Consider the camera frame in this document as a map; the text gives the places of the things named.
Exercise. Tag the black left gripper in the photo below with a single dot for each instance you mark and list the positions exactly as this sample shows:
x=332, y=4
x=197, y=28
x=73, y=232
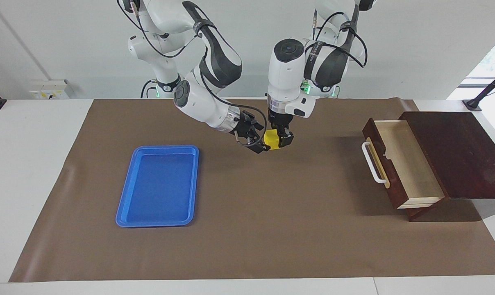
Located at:
x=281, y=119

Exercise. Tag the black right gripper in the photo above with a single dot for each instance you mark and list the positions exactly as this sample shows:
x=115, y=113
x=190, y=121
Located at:
x=244, y=128

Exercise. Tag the yellow cube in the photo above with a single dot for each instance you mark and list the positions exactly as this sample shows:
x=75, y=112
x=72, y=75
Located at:
x=272, y=140

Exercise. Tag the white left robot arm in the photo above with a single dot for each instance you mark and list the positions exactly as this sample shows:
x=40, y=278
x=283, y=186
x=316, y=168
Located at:
x=288, y=73

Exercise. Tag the dark wooden drawer cabinet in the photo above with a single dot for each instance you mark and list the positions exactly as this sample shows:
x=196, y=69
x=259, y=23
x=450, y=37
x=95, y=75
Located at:
x=473, y=164

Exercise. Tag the brown paper table mat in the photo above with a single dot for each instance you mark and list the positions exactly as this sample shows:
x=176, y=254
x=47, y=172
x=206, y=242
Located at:
x=272, y=205

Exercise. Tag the blue plastic tray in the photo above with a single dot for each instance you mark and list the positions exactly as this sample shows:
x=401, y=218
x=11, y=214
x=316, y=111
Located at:
x=157, y=192

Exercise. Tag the black angled pole stand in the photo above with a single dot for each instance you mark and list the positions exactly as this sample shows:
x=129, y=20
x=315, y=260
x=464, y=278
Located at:
x=487, y=88

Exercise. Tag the white wall socket box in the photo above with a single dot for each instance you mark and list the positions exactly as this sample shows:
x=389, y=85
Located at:
x=51, y=89

